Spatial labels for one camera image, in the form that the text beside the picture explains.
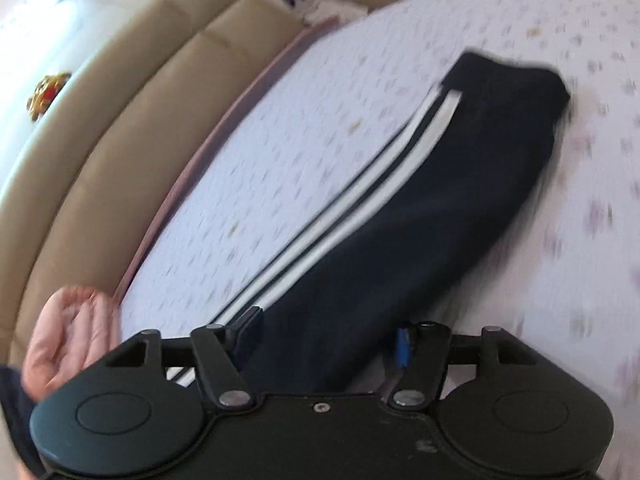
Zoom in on small red yellow wall decoration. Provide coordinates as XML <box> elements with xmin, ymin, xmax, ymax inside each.
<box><xmin>27</xmin><ymin>73</ymin><xmax>72</xmax><ymax>122</ymax></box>

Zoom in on beige padded leather headboard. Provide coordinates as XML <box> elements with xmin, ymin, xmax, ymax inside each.
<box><xmin>0</xmin><ymin>0</ymin><xmax>482</xmax><ymax>356</ymax></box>

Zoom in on white floral quilted bedspread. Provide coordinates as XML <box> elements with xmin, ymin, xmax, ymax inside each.
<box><xmin>120</xmin><ymin>0</ymin><xmax>639</xmax><ymax>479</ymax></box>

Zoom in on navy track pants white stripes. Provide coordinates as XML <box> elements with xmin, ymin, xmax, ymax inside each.
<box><xmin>164</xmin><ymin>51</ymin><xmax>573</xmax><ymax>396</ymax></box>

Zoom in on pink folded duvet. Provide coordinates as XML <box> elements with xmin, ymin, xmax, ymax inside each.
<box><xmin>22</xmin><ymin>286</ymin><xmax>120</xmax><ymax>402</ymax></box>

